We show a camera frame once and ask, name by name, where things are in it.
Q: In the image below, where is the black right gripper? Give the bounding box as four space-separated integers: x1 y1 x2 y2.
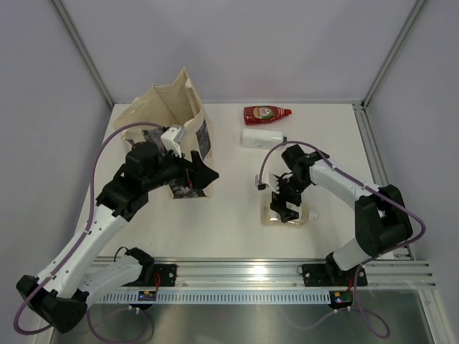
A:
270 174 311 223

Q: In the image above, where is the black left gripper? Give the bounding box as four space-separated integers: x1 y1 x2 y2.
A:
143 143 218 192

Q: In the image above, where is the clear amber soap bottle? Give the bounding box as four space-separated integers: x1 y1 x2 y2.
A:
260 192 318 227

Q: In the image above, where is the beige canvas tote bag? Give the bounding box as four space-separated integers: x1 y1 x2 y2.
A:
113 67 214 199

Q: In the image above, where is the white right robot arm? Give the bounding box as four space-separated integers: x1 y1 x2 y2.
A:
257 143 413 286

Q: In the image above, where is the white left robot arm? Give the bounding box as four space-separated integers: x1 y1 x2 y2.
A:
16 142 219 333

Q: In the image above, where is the white bottle black cap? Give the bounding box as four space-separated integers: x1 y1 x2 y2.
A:
240 128 287 150

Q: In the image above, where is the red dish soap bottle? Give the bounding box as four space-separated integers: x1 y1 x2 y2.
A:
243 105 292 125

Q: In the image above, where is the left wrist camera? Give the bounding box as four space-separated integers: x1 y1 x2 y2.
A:
161 125 186 158

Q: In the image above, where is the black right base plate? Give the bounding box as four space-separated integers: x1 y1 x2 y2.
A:
301 263 368 287

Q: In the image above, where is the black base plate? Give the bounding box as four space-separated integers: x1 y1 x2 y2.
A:
301 263 368 287
132 264 177 287

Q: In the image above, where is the white slotted cable duct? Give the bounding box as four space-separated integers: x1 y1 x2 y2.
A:
98 290 331 305

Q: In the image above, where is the right side aluminium rail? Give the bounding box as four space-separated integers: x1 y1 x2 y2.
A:
353 103 417 261

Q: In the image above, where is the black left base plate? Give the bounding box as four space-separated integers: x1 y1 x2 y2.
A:
132 264 177 287

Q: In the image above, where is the aluminium mounting rail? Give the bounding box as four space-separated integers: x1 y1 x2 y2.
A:
156 257 436 290

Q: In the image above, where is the left aluminium frame post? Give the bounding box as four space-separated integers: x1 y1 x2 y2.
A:
50 0 115 110

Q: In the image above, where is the aluminium frame post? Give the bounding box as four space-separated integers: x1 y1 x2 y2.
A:
361 0 428 108
50 0 115 110

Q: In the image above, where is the right aluminium frame post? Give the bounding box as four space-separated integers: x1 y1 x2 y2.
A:
361 0 428 108

